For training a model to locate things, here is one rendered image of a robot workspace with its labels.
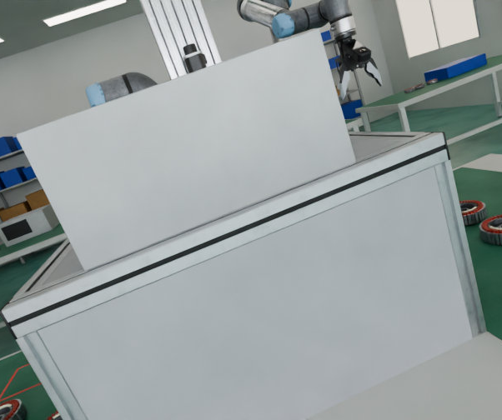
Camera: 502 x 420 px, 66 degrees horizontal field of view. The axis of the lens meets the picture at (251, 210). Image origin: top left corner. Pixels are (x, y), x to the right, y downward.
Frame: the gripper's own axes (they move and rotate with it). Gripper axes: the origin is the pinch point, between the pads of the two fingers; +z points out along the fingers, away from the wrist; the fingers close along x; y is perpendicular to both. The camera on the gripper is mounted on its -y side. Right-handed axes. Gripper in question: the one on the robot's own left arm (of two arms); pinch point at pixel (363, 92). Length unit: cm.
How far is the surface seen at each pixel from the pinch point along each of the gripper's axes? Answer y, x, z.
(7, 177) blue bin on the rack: 576, 354, -27
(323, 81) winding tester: -72, 41, -10
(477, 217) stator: -39, -3, 38
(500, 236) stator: -53, 2, 37
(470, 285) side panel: -74, 26, 30
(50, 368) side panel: -76, 91, 14
